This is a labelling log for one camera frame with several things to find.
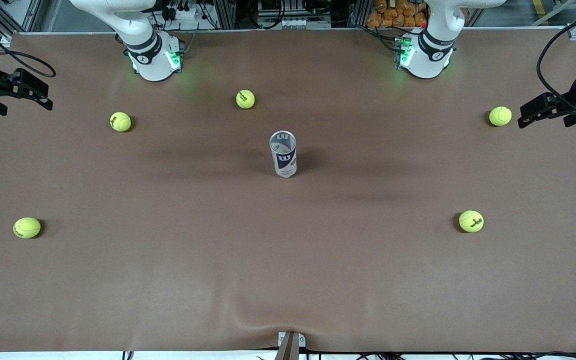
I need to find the clear Wilson tennis ball can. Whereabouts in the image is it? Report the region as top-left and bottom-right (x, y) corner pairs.
(269, 130), (298, 179)

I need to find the white power strip with plugs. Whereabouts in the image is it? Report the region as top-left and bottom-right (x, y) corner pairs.
(164, 0), (205, 22)

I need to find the yellow green tennis ball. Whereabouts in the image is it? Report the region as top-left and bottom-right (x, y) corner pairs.
(458, 210), (485, 233)
(488, 106), (513, 127)
(235, 89), (256, 110)
(13, 217), (42, 239)
(109, 111), (132, 133)

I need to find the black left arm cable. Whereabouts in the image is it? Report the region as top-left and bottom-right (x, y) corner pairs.
(536, 11), (576, 117)

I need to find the brown table cover mat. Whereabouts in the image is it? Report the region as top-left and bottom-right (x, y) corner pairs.
(0, 27), (576, 353)

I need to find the metal bracket with brown bar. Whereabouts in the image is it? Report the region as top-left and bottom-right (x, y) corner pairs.
(277, 331), (307, 360)

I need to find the pile of orange lumpy items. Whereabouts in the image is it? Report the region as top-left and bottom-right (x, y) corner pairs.
(366, 0), (428, 29)

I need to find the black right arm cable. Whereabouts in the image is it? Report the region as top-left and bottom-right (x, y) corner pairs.
(0, 10), (57, 79)

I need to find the black electronics box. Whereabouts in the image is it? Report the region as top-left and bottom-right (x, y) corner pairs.
(258, 0), (334, 17)

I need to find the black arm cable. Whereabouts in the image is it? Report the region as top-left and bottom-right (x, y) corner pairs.
(536, 11), (576, 117)
(0, 10), (57, 79)

